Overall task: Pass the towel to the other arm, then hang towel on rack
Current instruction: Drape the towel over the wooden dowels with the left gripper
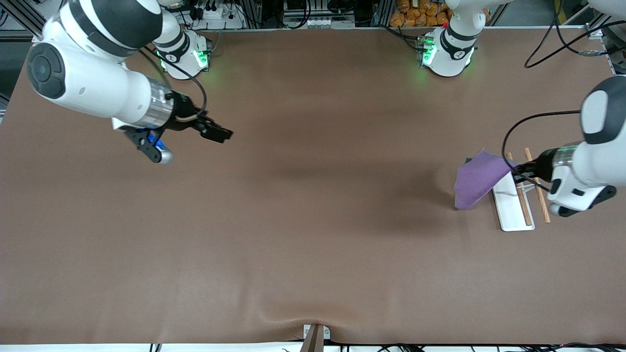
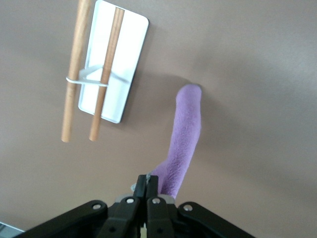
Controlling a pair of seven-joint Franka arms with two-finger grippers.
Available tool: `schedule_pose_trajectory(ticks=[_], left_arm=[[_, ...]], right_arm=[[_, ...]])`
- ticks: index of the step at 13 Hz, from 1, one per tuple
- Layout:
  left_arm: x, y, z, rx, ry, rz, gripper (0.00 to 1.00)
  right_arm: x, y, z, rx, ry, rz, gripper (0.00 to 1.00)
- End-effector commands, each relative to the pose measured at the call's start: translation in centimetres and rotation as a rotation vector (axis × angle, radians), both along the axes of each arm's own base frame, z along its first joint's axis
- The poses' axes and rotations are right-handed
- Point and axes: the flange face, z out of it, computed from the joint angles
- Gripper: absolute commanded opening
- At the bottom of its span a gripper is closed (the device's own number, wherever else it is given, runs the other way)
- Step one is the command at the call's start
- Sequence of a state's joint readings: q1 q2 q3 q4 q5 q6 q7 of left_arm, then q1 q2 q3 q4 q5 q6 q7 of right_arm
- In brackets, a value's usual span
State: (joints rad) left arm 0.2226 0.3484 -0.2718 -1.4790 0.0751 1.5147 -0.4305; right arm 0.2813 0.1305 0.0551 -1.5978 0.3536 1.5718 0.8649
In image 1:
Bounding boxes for purple towel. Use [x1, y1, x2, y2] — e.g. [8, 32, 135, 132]
[454, 149, 520, 211]

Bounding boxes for white rack with wooden bars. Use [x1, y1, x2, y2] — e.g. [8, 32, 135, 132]
[492, 148, 552, 232]

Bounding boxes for white power strip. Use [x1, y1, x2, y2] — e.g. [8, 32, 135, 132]
[185, 0, 245, 30]

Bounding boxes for brown table cover mat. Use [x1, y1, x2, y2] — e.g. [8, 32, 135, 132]
[0, 27, 626, 345]

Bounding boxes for white device with ports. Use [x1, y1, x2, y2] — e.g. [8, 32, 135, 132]
[302, 17, 339, 29]

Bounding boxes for pile of orange snack packs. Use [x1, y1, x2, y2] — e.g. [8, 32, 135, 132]
[390, 0, 453, 27]

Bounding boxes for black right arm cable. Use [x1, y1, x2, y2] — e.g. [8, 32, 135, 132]
[139, 46, 208, 123]

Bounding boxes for aluminium frame profile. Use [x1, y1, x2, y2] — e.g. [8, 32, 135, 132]
[0, 0, 49, 47]
[585, 12, 618, 39]

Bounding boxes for metal bracket with brown post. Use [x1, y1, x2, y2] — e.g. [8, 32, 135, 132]
[301, 324, 331, 352]

